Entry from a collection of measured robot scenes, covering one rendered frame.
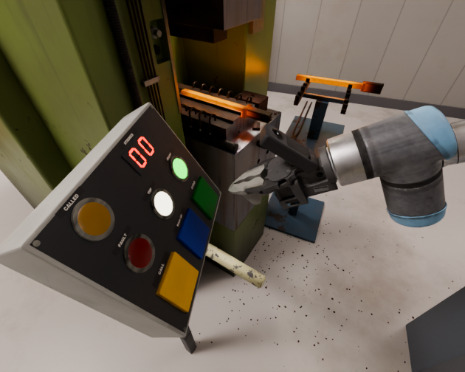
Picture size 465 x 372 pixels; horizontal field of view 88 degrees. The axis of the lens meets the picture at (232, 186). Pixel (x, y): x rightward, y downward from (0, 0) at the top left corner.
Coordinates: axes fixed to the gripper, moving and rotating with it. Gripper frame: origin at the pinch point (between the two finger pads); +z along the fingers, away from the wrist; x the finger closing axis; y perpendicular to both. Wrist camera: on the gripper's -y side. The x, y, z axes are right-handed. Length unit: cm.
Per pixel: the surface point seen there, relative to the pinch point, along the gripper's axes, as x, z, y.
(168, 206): -9.8, 7.6, -7.6
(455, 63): 272, -151, 143
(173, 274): -20.0, 7.3, -1.3
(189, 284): -19.7, 7.3, 2.8
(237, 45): 75, 3, -12
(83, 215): -20.6, 7.7, -18.6
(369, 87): 92, -42, 38
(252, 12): 48, -11, -21
